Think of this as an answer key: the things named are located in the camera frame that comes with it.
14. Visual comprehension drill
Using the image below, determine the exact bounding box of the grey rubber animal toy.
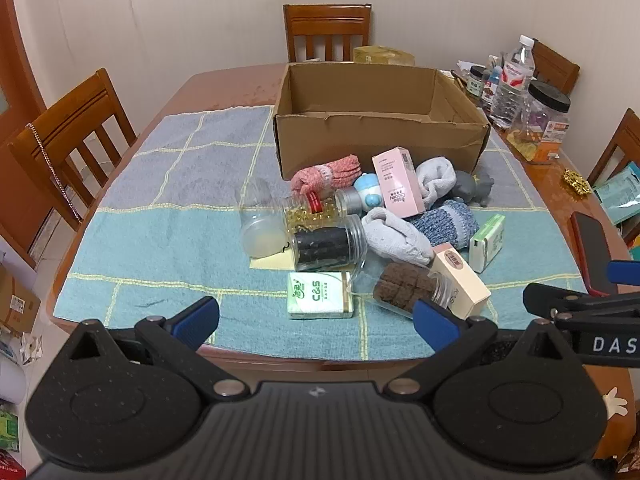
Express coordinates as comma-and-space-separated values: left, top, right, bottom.
450, 170, 496, 208

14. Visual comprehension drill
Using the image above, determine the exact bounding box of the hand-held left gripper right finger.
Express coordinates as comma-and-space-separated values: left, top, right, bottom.
384, 299, 574, 401

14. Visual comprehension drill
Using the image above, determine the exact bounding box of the pink knit sock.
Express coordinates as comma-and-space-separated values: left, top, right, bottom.
291, 154, 362, 198

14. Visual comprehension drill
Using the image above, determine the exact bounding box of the clear water bottle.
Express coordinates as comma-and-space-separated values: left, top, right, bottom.
492, 35, 536, 128

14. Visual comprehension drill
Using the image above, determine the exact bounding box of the small jar dark lid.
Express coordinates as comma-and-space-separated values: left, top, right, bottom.
467, 65, 489, 98

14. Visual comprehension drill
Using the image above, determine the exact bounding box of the white fluffy sock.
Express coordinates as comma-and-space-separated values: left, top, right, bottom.
361, 208, 435, 266

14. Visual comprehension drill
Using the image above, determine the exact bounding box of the crumpled white paper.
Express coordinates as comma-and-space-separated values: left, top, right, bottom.
20, 332, 47, 363

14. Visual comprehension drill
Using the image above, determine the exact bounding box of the jar of black pieces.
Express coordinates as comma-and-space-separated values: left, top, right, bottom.
291, 214, 369, 272

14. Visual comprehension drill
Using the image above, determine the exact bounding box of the pink cardboard box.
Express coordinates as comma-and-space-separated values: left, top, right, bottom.
371, 146, 427, 219

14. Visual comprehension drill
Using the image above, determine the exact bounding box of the gold ornament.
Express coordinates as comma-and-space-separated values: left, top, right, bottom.
562, 170, 592, 195

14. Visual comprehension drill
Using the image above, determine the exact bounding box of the small brown carton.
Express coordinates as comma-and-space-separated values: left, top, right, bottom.
0, 265, 42, 338

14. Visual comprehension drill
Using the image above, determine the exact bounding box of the light blue round toy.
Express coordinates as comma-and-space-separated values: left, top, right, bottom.
353, 172, 383, 209

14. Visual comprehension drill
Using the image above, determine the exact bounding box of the blue mottled knit sock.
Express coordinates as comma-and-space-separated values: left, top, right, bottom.
412, 199, 478, 251

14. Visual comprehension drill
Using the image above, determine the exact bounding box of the metal chain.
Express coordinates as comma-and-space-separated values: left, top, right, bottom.
29, 122, 83, 221

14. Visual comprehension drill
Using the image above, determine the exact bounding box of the blue checkered towel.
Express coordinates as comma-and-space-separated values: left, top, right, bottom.
52, 105, 588, 361

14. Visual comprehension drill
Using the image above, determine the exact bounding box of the small bottle blue cap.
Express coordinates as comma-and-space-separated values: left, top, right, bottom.
480, 67, 503, 111

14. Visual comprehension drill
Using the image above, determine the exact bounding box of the clear plastic jar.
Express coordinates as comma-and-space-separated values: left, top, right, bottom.
239, 176, 291, 256

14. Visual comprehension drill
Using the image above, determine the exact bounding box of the teal packet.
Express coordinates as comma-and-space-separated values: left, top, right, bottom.
592, 162, 640, 225

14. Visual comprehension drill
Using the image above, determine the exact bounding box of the red phone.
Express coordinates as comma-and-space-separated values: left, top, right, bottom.
570, 211, 621, 297

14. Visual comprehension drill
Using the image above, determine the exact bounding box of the gold blister pack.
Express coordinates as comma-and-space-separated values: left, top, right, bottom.
506, 130, 540, 161

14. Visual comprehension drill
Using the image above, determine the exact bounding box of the large clear jar black lid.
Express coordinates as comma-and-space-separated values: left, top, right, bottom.
520, 80, 572, 163

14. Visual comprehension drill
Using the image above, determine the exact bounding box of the wooden chair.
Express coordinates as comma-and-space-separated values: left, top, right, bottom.
531, 38, 581, 96
282, 3, 373, 63
587, 108, 640, 246
7, 67, 138, 231

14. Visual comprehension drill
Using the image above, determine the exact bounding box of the green box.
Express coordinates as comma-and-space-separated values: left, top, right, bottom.
0, 400, 21, 453

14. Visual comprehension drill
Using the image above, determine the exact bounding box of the white ribbed sock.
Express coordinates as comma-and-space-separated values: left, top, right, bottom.
416, 157, 458, 206

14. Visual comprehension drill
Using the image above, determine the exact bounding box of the jar of yellow capsules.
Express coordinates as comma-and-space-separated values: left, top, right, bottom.
281, 187, 362, 233

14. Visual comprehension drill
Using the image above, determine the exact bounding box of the jar of brown biscuits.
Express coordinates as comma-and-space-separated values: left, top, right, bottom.
350, 257, 458, 321

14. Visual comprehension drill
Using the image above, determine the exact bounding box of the cream cardboard box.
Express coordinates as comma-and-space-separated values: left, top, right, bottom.
430, 242, 492, 318

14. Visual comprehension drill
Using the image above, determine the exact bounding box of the gold yellow carton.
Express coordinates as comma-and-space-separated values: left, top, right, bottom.
353, 45, 416, 66

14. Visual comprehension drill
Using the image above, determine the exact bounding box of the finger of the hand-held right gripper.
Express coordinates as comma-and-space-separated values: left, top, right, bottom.
606, 259, 640, 285
522, 282, 640, 332

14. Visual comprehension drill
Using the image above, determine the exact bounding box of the yellow sticky note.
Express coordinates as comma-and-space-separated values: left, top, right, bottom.
250, 252, 297, 272

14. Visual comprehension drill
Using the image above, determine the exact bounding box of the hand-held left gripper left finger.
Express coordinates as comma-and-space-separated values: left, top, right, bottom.
65, 296, 250, 402

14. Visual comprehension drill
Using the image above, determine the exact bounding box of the green tissue pack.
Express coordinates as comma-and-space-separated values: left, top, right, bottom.
287, 271, 354, 320
468, 214, 506, 273

